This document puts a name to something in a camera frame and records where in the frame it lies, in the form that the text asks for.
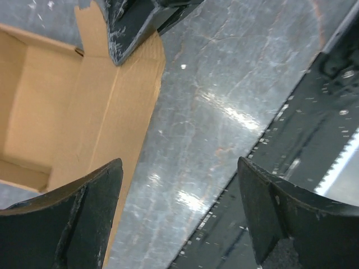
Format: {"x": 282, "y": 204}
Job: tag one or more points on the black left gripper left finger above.
{"x": 68, "y": 227}

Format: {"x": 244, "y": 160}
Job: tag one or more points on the brown cardboard paper box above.
{"x": 66, "y": 112}

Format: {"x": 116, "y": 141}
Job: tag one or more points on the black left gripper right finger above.
{"x": 291, "y": 227}

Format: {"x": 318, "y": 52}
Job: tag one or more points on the slotted grey cable duct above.
{"x": 333, "y": 173}

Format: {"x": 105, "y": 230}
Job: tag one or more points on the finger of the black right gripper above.
{"x": 130, "y": 23}

